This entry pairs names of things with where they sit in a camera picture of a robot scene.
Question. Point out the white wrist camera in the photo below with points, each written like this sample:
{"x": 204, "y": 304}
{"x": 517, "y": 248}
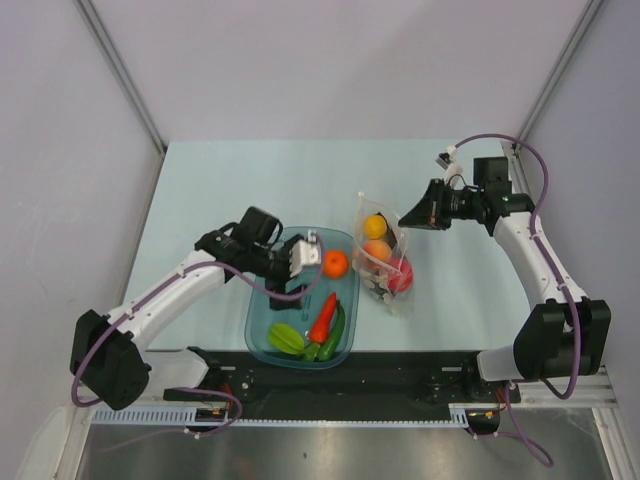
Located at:
{"x": 453, "y": 171}
{"x": 304, "y": 252}

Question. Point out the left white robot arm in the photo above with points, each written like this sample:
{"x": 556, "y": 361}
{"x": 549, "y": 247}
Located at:
{"x": 107, "y": 362}

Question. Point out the green star fruit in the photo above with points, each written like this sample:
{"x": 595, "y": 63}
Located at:
{"x": 286, "y": 339}

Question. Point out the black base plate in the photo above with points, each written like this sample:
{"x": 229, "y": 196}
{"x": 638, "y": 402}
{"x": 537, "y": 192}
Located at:
{"x": 366, "y": 386}

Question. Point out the right aluminium frame post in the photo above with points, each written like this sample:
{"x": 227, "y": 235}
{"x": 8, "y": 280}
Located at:
{"x": 568, "y": 52}

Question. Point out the red chili pepper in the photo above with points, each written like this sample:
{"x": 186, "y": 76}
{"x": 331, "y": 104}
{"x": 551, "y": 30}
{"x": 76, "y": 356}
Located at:
{"x": 320, "y": 331}

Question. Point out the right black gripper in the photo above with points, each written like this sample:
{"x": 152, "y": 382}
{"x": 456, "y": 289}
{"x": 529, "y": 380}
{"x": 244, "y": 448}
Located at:
{"x": 429, "y": 212}

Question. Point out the grey toy fish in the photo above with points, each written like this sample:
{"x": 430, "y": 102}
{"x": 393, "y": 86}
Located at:
{"x": 395, "y": 236}

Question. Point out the left aluminium frame post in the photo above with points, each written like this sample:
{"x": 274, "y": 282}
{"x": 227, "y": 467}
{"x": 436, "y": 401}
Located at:
{"x": 117, "y": 65}

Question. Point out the orange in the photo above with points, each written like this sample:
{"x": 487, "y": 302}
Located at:
{"x": 337, "y": 264}

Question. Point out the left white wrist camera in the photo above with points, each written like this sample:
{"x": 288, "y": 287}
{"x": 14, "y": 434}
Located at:
{"x": 304, "y": 252}

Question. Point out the clear zip top bag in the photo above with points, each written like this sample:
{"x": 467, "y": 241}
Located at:
{"x": 403, "y": 302}

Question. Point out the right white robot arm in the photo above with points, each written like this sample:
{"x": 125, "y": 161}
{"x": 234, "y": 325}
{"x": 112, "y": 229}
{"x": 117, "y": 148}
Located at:
{"x": 565, "y": 332}

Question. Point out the red apple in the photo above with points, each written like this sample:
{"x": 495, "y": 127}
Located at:
{"x": 400, "y": 275}

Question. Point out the blue transparent plastic bin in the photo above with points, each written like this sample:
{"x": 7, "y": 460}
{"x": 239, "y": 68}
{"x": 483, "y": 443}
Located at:
{"x": 260, "y": 318}

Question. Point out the white cable duct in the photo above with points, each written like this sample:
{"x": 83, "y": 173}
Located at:
{"x": 192, "y": 416}

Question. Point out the green cucumber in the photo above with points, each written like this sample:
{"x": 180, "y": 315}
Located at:
{"x": 327, "y": 350}

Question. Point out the dark grape bunch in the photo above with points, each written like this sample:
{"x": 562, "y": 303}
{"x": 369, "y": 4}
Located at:
{"x": 382, "y": 293}

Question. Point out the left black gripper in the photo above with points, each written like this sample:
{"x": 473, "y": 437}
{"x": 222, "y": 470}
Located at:
{"x": 278, "y": 286}

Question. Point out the peach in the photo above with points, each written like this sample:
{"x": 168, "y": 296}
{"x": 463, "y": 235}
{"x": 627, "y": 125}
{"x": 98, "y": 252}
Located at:
{"x": 376, "y": 251}

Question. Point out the aluminium rail left side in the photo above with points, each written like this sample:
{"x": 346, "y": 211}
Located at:
{"x": 154, "y": 396}

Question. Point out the aluminium frame post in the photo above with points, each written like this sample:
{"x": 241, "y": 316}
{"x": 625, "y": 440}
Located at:
{"x": 117, "y": 65}
{"x": 568, "y": 52}

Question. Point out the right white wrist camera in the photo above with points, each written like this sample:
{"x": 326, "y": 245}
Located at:
{"x": 453, "y": 171}

